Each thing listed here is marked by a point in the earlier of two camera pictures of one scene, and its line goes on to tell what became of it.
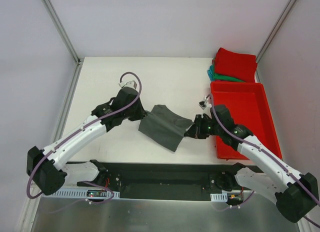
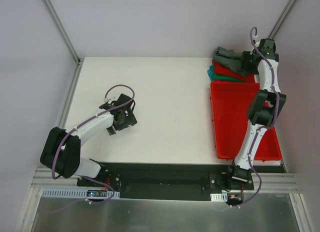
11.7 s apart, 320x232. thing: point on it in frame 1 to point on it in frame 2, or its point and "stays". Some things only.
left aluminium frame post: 61,27 stays
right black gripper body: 198,129 to 246,62
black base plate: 158,182 stays
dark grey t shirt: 165,127 to 229,58
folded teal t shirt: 210,72 stays
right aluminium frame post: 275,29 stays
